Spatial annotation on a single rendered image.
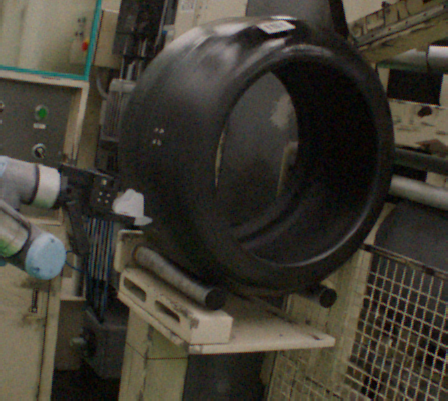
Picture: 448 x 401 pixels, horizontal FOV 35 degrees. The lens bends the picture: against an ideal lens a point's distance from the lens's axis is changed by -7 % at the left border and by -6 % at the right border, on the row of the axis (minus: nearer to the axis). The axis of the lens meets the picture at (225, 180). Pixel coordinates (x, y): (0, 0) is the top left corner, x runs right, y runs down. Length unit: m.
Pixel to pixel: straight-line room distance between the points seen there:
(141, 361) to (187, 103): 0.77
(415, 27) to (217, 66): 0.56
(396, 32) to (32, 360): 1.26
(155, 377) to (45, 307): 0.34
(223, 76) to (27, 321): 0.92
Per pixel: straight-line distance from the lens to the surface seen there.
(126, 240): 1.71
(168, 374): 1.91
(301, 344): 1.60
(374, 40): 1.83
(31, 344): 2.00
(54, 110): 1.92
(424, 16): 1.72
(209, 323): 1.45
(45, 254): 1.20
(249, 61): 1.38
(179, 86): 1.37
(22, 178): 1.31
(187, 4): 1.81
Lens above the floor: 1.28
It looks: 6 degrees down
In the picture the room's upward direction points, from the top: 9 degrees clockwise
